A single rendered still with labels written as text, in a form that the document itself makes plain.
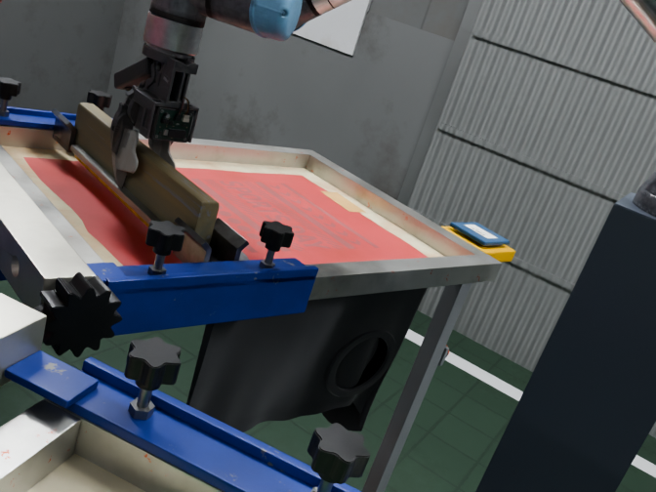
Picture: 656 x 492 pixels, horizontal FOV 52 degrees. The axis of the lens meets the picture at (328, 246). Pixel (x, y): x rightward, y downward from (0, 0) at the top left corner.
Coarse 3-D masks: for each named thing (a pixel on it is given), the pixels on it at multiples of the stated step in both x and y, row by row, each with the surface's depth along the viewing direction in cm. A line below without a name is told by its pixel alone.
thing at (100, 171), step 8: (72, 144) 112; (80, 152) 109; (88, 160) 107; (96, 168) 105; (104, 176) 103; (112, 184) 101; (120, 192) 100; (128, 192) 100; (128, 200) 98; (136, 200) 98; (136, 208) 96; (144, 208) 96; (144, 216) 94; (152, 216) 94
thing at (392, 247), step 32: (96, 224) 96; (128, 224) 99; (352, 224) 132; (128, 256) 90; (256, 256) 103; (288, 256) 107; (320, 256) 111; (352, 256) 116; (384, 256) 120; (416, 256) 126
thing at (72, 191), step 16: (32, 160) 111; (48, 160) 113; (64, 160) 116; (48, 176) 107; (64, 176) 109; (80, 176) 111; (192, 176) 129; (208, 176) 132; (224, 176) 135; (240, 176) 138; (256, 176) 142; (272, 176) 145; (288, 176) 149; (64, 192) 103; (80, 192) 105; (96, 192) 107; (304, 192) 141; (320, 192) 145; (80, 208) 99; (96, 208) 101; (112, 208) 103; (336, 208) 138
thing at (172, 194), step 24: (96, 120) 108; (96, 144) 108; (144, 144) 101; (144, 168) 97; (168, 168) 95; (144, 192) 97; (168, 192) 92; (192, 192) 89; (168, 216) 92; (192, 216) 88; (216, 216) 89
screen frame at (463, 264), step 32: (0, 128) 111; (32, 128) 115; (0, 160) 97; (224, 160) 143; (256, 160) 149; (288, 160) 155; (320, 160) 156; (32, 192) 91; (352, 192) 149; (64, 224) 85; (416, 224) 136; (96, 256) 80; (448, 256) 130; (480, 256) 126; (320, 288) 95; (352, 288) 100; (384, 288) 105; (416, 288) 111
